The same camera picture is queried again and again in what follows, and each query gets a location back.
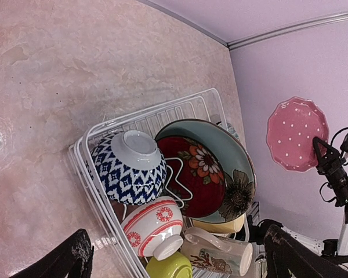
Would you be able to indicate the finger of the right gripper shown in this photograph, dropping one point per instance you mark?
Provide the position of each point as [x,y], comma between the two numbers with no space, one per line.
[325,153]

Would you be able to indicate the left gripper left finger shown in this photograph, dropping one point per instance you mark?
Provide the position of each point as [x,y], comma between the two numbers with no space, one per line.
[72,258]

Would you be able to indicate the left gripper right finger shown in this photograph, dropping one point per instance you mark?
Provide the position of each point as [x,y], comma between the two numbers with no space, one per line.
[285,256]

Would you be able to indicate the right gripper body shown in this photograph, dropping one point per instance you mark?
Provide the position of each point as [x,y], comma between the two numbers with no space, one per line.
[338,180]

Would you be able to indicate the pink polka dot plate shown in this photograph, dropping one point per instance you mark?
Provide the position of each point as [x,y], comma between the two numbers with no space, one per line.
[290,132]

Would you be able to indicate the teal red flower plate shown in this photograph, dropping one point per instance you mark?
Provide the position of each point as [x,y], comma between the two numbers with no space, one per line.
[210,174]

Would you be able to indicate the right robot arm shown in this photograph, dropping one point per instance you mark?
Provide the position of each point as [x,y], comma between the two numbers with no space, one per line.
[337,249]

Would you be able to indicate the pale yellow cup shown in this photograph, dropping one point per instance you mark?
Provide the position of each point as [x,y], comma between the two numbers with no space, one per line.
[233,226]

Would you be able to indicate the teal floral mug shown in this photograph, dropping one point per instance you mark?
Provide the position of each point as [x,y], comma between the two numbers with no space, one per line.
[216,254]

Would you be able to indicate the white red patterned bowl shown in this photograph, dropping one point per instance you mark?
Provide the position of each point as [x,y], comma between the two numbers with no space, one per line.
[153,229]

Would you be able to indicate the lime green bowl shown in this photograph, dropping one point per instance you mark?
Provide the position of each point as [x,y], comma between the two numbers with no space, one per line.
[177,265]

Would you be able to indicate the blue white patterned bowl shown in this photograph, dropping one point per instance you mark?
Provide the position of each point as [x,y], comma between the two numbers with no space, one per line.
[131,167]

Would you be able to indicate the white wire dish rack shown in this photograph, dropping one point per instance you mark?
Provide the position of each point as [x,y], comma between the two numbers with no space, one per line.
[204,105]

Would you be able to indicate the right aluminium frame post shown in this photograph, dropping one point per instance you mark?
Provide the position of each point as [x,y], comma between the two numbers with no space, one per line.
[288,29]

